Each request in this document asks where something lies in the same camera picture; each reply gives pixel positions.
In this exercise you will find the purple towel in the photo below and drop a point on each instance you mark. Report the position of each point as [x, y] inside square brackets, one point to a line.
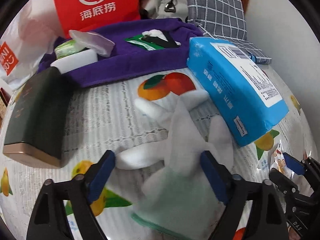
[140, 60]

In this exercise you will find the white snack packet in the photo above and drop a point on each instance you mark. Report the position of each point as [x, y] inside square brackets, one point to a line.
[277, 155]

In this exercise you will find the green wet wipes pack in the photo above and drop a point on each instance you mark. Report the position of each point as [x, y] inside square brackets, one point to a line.
[66, 48]

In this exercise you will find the white sponge block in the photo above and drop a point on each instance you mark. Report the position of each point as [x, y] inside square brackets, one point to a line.
[75, 60]

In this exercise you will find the red paper bag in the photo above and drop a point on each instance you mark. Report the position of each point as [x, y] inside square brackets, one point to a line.
[67, 10]

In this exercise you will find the grey checked cloth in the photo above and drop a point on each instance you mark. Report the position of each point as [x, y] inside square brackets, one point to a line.
[215, 7]

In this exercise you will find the clear plastic wrapper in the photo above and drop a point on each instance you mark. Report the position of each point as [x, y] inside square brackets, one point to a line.
[95, 42]

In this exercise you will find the fruit print tablecloth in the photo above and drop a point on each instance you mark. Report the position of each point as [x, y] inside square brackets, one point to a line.
[125, 130]

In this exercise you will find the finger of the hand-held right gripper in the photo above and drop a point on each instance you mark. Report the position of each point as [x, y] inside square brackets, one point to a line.
[293, 163]
[281, 180]

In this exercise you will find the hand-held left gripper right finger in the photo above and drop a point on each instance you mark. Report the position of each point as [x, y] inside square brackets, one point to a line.
[215, 177]

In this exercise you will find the dark green tin box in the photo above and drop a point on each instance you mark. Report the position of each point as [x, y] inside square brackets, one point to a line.
[37, 115]

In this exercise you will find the green sachet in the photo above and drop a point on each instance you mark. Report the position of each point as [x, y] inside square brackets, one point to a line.
[135, 41]

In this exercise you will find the white glove green cuff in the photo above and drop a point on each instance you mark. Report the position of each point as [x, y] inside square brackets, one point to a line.
[180, 192]
[150, 107]

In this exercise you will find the blue tissue pack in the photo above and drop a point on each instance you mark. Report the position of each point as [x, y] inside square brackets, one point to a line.
[225, 87]

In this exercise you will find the white plastic shopping bag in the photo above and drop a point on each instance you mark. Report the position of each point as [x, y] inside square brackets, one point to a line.
[30, 42]

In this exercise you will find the grey canvas bag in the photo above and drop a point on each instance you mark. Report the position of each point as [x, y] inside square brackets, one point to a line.
[155, 5]

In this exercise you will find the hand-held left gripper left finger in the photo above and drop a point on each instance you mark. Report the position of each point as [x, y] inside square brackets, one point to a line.
[100, 177]

